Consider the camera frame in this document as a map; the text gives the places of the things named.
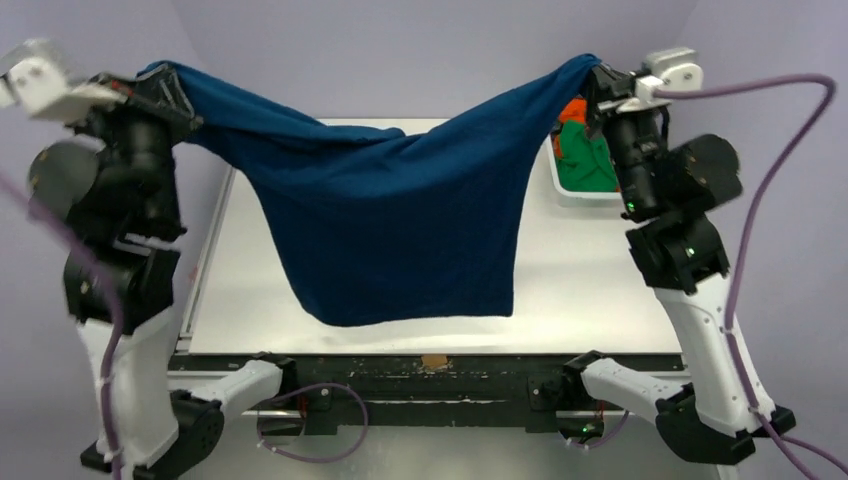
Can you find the green t shirt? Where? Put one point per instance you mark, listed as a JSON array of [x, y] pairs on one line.
[[586, 159]]

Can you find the brown tape piece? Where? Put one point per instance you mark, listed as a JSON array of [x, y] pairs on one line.
[[434, 362]]

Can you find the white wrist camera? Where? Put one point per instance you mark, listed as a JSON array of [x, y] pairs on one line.
[[674, 70], [40, 78]]

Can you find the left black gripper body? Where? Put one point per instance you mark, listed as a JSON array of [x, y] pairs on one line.
[[147, 125]]

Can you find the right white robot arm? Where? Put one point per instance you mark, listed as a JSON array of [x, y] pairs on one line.
[[715, 417]]

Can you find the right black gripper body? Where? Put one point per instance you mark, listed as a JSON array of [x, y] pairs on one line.
[[616, 97]]

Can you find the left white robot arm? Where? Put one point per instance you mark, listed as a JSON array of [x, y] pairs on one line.
[[121, 204]]

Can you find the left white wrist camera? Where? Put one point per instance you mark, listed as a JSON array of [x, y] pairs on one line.
[[40, 78]]

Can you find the orange t shirt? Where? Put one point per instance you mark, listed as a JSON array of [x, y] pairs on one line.
[[570, 125]]

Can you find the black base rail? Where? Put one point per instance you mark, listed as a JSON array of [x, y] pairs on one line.
[[536, 392]]

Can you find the blue t shirt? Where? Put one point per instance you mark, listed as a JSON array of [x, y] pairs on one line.
[[374, 225]]

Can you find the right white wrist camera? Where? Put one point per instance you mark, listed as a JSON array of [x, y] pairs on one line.
[[674, 70]]

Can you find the white plastic basket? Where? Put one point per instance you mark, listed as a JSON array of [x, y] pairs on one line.
[[570, 185]]

